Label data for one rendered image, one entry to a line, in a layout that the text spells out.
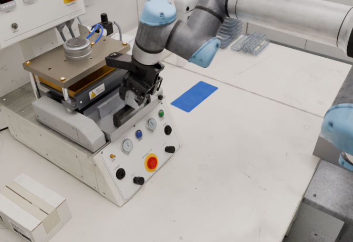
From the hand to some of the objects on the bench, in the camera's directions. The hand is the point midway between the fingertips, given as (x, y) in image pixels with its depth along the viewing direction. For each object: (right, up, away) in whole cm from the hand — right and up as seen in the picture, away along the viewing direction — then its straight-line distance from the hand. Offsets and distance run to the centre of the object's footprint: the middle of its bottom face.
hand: (126, 101), depth 101 cm
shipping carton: (-26, -34, -3) cm, 43 cm away
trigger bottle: (+11, +42, +88) cm, 98 cm away
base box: (-13, -13, +24) cm, 31 cm away
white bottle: (+17, +20, +67) cm, 72 cm away
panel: (+9, -23, +10) cm, 27 cm away
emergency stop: (+8, -22, +10) cm, 25 cm away
